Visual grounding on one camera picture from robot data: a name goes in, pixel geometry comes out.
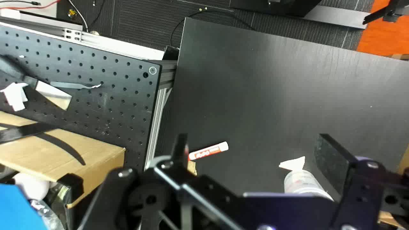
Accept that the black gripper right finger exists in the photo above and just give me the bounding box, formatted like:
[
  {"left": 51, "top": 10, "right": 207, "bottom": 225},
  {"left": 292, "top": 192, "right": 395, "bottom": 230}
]
[{"left": 315, "top": 133, "right": 409, "bottom": 230}]

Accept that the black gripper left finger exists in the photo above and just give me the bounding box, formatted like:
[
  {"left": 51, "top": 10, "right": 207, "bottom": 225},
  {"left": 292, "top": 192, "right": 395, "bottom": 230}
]
[{"left": 78, "top": 133, "right": 242, "bottom": 230}]

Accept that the translucent plastic cup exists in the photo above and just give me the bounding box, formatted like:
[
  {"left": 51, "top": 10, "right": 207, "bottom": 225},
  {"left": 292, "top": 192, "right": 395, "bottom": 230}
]
[{"left": 283, "top": 168, "right": 336, "bottom": 202}]

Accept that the tan tape piece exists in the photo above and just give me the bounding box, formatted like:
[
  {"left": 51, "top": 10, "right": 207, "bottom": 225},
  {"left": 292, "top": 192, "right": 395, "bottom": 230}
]
[{"left": 278, "top": 155, "right": 308, "bottom": 173}]

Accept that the brown cardboard box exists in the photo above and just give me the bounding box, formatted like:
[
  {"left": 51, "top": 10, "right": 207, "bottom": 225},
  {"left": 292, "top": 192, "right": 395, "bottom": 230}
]
[{"left": 0, "top": 112, "right": 128, "bottom": 210}]

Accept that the white tape scrap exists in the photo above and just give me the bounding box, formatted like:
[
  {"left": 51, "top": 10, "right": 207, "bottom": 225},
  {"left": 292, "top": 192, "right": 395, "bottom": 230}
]
[
  {"left": 35, "top": 81, "right": 73, "bottom": 112},
  {"left": 0, "top": 82, "right": 30, "bottom": 113}
]

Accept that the clear plastic bottle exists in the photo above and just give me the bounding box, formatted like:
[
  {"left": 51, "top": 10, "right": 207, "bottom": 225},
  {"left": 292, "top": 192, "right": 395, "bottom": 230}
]
[{"left": 28, "top": 183, "right": 67, "bottom": 230}]

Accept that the blue sheet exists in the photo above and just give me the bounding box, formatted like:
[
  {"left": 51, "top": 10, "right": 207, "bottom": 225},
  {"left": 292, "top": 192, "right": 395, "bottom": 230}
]
[{"left": 0, "top": 183, "right": 36, "bottom": 230}]

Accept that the black strap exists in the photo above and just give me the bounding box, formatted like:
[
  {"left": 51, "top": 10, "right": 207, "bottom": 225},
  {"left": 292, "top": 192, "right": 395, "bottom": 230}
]
[{"left": 0, "top": 122, "right": 87, "bottom": 167}]

